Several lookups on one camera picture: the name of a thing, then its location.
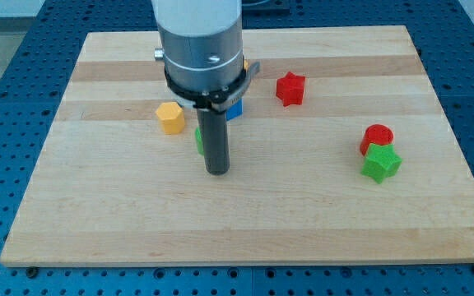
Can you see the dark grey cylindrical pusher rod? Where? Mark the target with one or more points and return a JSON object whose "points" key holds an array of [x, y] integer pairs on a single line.
{"points": [[213, 129]]}

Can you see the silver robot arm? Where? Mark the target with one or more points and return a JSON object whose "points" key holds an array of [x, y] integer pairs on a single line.
{"points": [[202, 50]]}

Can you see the green star block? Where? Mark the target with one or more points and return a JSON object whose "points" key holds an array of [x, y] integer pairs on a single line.
{"points": [[381, 162]]}

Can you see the blue cube block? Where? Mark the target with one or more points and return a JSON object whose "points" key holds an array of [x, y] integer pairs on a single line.
{"points": [[235, 110]]}

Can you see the yellow hexagon block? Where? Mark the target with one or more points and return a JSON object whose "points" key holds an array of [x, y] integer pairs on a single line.
{"points": [[171, 118]]}

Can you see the wooden board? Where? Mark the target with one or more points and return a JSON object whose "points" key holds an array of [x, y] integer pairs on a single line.
{"points": [[111, 189]]}

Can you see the red cylinder block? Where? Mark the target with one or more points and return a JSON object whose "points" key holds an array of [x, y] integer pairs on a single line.
{"points": [[376, 134]]}

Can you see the green block behind rod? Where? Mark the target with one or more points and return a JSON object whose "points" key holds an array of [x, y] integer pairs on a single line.
{"points": [[199, 142]]}

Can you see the red star block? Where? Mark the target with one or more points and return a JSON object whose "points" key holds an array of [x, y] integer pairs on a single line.
{"points": [[290, 89]]}

